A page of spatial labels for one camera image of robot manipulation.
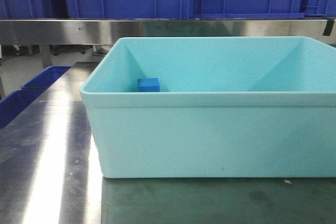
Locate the small blue cube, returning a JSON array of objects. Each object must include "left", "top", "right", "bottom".
[{"left": 137, "top": 78, "right": 161, "bottom": 92}]

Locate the light teal plastic tub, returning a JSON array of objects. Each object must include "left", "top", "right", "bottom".
[{"left": 79, "top": 36, "right": 336, "bottom": 179}]

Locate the blue bin beside table far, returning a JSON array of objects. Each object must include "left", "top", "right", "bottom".
[{"left": 20, "top": 66, "right": 71, "bottom": 92}]

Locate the blue bin beside table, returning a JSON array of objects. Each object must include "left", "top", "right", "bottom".
[
  {"left": 20, "top": 66, "right": 71, "bottom": 92},
  {"left": 1, "top": 90, "right": 41, "bottom": 129}
]

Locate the blue bin beside table near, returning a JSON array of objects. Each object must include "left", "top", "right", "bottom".
[{"left": 1, "top": 90, "right": 41, "bottom": 129}]

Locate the black tape strip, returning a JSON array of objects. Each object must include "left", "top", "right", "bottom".
[{"left": 322, "top": 18, "right": 335, "bottom": 36}]

